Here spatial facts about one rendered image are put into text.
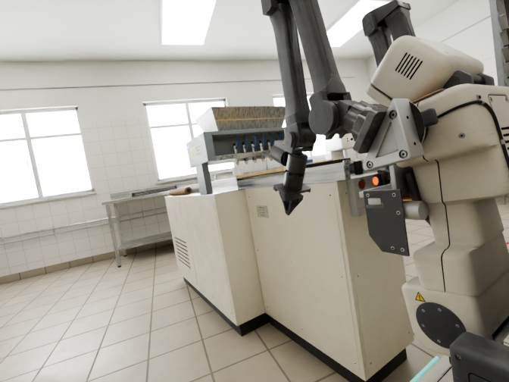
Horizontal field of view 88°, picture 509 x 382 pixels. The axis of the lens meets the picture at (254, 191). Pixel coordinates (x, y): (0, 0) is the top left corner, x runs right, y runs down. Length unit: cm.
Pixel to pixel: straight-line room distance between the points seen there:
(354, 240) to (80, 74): 460
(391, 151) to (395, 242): 26
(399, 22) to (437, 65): 44
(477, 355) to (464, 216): 26
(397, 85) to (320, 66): 18
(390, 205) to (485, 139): 22
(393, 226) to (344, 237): 32
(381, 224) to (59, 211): 448
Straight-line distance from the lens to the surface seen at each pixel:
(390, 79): 73
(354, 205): 100
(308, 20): 75
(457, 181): 70
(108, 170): 463
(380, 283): 120
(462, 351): 69
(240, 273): 156
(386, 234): 74
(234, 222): 149
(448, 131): 63
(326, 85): 66
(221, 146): 158
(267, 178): 131
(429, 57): 70
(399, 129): 55
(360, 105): 61
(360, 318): 114
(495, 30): 227
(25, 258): 499
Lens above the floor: 91
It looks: 3 degrees down
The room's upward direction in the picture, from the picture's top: 9 degrees counter-clockwise
